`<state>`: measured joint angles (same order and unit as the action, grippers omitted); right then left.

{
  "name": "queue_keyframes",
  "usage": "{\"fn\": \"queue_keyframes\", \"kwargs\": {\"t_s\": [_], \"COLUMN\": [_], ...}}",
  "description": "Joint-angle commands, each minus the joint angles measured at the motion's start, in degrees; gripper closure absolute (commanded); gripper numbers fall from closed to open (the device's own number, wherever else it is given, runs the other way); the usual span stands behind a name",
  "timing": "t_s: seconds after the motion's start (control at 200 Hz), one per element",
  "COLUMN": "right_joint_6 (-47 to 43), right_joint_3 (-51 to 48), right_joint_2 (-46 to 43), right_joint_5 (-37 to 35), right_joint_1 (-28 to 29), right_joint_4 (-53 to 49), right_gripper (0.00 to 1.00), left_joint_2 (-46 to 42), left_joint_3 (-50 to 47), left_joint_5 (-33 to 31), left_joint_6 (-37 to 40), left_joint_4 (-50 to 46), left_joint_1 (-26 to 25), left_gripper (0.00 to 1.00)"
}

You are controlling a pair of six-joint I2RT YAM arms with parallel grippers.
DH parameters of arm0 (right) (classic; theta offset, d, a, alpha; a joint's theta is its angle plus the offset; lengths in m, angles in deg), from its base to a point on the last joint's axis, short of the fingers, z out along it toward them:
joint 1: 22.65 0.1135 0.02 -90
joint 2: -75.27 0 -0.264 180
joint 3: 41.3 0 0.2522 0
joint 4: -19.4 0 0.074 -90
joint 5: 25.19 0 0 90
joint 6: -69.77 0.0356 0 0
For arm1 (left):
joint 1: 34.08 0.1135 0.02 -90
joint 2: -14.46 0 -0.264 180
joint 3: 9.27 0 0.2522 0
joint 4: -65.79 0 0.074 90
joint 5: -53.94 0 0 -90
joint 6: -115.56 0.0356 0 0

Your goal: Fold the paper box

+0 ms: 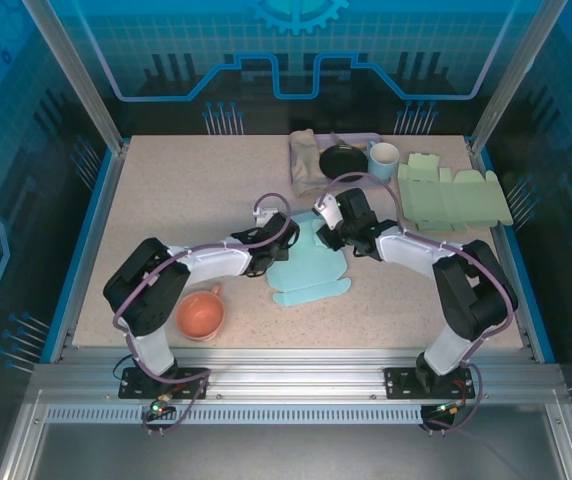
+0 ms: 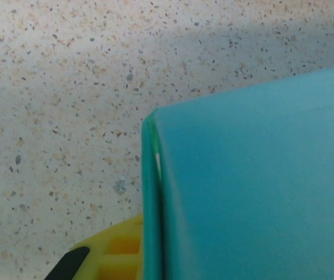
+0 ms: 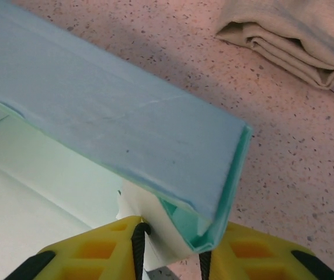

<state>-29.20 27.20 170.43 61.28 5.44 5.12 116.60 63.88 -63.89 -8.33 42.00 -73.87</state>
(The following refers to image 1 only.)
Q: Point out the blue paper box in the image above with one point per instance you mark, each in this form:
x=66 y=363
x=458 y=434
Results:
x=306 y=280

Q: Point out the green paper box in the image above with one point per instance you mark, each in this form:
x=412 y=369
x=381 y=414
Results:
x=451 y=200

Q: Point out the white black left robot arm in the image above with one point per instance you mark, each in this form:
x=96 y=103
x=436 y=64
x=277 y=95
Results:
x=146 y=285

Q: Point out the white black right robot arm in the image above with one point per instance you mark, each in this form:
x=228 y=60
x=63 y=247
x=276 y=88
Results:
x=471 y=290

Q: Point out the black plate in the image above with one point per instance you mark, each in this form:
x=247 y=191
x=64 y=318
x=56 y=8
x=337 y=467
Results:
x=343 y=162

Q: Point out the light blue mug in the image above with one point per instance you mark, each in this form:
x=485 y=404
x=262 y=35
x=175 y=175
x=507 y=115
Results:
x=382 y=165

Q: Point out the beige folded cloth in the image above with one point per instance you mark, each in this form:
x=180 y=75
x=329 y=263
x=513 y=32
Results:
x=306 y=160

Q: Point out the purple tray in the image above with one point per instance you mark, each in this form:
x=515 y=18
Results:
x=351 y=136

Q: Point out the orange cup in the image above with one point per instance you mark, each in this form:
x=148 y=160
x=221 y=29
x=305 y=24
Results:
x=198 y=312

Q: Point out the aluminium mounting rail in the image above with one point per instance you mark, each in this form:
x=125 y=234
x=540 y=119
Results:
x=296 y=370

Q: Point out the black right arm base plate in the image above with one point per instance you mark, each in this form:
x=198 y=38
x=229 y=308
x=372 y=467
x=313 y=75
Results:
x=401 y=382

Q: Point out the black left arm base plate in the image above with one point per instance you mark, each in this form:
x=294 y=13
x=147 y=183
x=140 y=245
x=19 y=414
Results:
x=191 y=382

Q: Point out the aluminium frame post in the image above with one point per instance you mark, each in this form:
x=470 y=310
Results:
x=511 y=75
x=73 y=75

